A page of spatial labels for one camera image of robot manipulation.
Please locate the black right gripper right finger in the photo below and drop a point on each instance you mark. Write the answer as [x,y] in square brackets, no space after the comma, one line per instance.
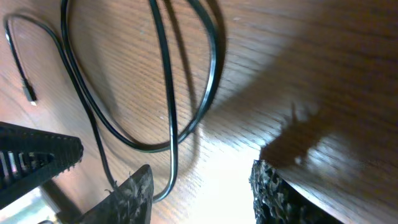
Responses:
[275,201]

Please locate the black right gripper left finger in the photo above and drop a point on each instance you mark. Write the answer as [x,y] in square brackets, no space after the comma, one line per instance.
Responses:
[130,203]

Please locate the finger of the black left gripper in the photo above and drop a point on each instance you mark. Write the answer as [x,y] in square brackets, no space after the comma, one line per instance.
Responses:
[30,157]

